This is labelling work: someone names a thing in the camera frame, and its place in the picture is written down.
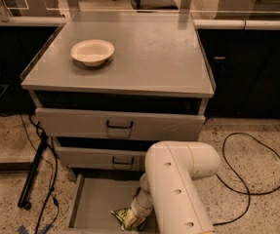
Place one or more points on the black stand leg with wheel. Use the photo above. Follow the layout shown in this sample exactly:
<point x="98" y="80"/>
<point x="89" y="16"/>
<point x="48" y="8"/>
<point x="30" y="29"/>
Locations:
<point x="23" y="202"/>

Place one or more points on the green jalapeno chip bag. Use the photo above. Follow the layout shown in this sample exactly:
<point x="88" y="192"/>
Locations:
<point x="120" y="216"/>

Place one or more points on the white paper bowl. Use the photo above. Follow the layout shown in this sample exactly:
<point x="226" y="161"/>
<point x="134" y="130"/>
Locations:
<point x="93" y="52"/>

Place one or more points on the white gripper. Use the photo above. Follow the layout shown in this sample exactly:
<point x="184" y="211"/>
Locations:
<point x="140" y="210"/>

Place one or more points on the grey middle drawer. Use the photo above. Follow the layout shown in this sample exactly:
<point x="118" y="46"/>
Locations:
<point x="102" y="154"/>

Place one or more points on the grey drawer cabinet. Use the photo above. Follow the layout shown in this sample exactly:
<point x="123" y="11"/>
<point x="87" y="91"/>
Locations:
<point x="157" y="67"/>

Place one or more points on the grey open bottom drawer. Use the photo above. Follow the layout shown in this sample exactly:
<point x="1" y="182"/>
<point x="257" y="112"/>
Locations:
<point x="93" y="201"/>

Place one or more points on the grey top drawer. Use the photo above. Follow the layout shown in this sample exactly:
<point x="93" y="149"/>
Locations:
<point x="119" y="125"/>

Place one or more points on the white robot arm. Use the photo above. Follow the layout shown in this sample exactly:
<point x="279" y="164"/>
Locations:
<point x="167" y="188"/>

